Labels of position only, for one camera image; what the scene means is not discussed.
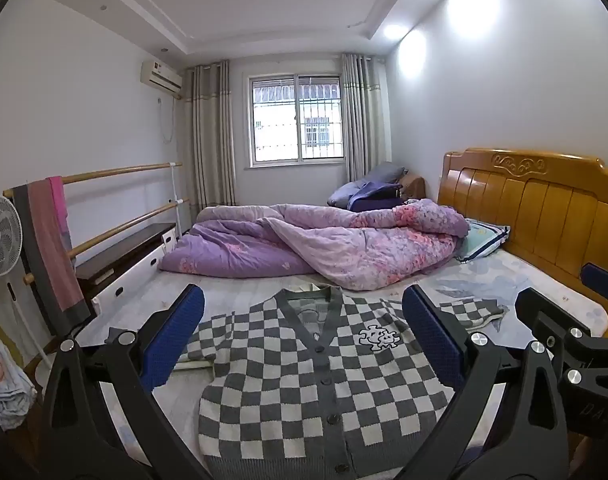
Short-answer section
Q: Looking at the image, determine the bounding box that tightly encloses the window with metal bars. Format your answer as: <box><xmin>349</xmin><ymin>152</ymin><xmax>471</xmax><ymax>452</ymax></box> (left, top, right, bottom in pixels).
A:
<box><xmin>247</xmin><ymin>74</ymin><xmax>345</xmax><ymax>168</ymax></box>

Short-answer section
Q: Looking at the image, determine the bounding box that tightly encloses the pile of pale clothes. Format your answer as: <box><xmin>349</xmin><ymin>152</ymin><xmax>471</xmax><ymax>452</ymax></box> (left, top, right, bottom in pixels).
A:
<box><xmin>0</xmin><ymin>337</ymin><xmax>37</xmax><ymax>432</ymax></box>

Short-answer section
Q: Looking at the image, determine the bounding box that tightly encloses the purple floral quilt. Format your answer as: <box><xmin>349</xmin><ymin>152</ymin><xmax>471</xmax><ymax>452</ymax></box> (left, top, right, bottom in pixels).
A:
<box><xmin>159</xmin><ymin>198</ymin><xmax>471</xmax><ymax>292</ymax></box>

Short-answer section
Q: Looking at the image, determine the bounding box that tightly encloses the bright pink cloth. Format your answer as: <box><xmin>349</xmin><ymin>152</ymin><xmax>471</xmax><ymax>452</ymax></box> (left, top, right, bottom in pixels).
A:
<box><xmin>48</xmin><ymin>176</ymin><xmax>72</xmax><ymax>242</ymax></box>

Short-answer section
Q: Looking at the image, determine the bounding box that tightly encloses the wooden rail bar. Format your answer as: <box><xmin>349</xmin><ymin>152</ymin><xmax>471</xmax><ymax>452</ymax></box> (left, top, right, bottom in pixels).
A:
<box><xmin>4</xmin><ymin>161</ymin><xmax>183</xmax><ymax>199</ymax></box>
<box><xmin>24</xmin><ymin>200</ymin><xmax>190</xmax><ymax>285</ymax></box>

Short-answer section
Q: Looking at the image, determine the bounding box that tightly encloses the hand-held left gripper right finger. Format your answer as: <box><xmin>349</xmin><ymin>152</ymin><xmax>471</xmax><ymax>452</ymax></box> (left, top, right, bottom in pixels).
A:
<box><xmin>399</xmin><ymin>284</ymin><xmax>586</xmax><ymax>480</ymax></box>

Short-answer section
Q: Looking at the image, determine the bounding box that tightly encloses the blue patterned pillow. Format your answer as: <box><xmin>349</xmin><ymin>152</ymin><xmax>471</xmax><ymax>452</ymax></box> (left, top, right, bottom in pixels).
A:
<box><xmin>454</xmin><ymin>219</ymin><xmax>511</xmax><ymax>263</ymax></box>

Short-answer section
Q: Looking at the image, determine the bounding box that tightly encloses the white wall air conditioner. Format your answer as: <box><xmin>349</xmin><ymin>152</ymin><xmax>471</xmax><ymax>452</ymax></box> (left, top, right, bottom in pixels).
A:
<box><xmin>140</xmin><ymin>60</ymin><xmax>184</xmax><ymax>95</ymax></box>

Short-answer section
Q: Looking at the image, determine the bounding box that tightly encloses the grey striped curtain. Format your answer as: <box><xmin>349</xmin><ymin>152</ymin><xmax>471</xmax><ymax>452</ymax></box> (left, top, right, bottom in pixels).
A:
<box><xmin>340</xmin><ymin>52</ymin><xmax>389</xmax><ymax>194</ymax></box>
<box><xmin>186</xmin><ymin>60</ymin><xmax>237</xmax><ymax>209</ymax></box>

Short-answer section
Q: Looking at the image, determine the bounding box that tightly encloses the grey white checkered cardigan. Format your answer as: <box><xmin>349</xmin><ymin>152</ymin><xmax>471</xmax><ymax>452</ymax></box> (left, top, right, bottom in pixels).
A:
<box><xmin>176</xmin><ymin>285</ymin><xmax>508</xmax><ymax>480</ymax></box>

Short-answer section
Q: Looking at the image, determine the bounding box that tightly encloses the grey pink towel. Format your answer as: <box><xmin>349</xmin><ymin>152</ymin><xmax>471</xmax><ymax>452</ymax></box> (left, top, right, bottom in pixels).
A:
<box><xmin>11</xmin><ymin>177</ymin><xmax>92</xmax><ymax>327</ymax></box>

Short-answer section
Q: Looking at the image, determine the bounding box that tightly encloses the air conditioner power cable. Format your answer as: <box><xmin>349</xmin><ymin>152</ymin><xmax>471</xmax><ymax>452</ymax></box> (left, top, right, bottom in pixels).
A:
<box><xmin>158</xmin><ymin>96</ymin><xmax>177</xmax><ymax>144</ymax></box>

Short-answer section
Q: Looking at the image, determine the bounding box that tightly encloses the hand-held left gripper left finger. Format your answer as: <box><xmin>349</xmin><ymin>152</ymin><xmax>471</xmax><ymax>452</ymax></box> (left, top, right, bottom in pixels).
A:
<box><xmin>41</xmin><ymin>284</ymin><xmax>215</xmax><ymax>480</ymax></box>

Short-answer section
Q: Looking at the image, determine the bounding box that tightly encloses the wooden bed headboard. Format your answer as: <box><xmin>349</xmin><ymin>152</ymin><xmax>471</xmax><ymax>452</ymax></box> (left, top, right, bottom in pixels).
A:
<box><xmin>437</xmin><ymin>148</ymin><xmax>608</xmax><ymax>302</ymax></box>

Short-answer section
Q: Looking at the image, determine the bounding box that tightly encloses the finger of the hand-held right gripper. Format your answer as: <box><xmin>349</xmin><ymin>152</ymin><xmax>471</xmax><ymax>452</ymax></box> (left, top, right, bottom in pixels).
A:
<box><xmin>514</xmin><ymin>288</ymin><xmax>592</xmax><ymax>361</ymax></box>
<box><xmin>580</xmin><ymin>262</ymin><xmax>608</xmax><ymax>307</ymax></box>

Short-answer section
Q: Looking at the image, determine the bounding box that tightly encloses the pale printed bed sheet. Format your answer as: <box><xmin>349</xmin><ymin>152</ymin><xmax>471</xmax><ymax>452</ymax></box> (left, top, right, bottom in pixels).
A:
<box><xmin>84</xmin><ymin>250</ymin><xmax>608</xmax><ymax>480</ymax></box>

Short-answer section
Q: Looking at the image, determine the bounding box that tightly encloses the pile of blue purple pillows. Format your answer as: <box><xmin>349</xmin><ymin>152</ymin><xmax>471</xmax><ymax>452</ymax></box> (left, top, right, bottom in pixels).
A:
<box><xmin>327</xmin><ymin>162</ymin><xmax>407</xmax><ymax>213</ymax></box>

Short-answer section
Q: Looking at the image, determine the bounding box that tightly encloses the brown chair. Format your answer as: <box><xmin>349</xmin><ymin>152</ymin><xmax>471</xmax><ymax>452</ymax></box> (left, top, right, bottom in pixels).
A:
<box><xmin>400</xmin><ymin>175</ymin><xmax>427</xmax><ymax>203</ymax></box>

